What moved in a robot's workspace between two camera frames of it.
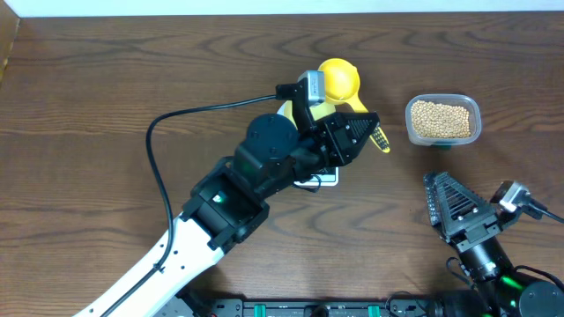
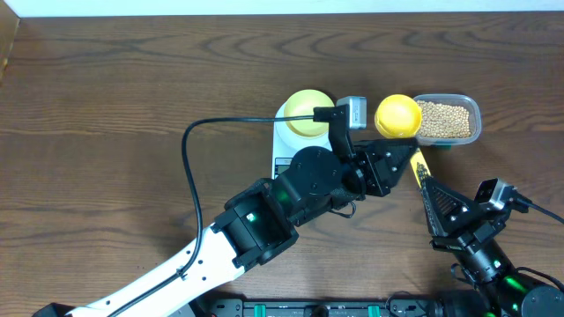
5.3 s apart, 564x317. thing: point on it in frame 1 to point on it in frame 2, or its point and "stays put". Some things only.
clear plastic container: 443,120 stays put
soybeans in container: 439,120 stays put
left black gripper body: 324,143 to 367,173
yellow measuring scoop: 342,83 to 399,116
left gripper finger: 356,128 to 391,156
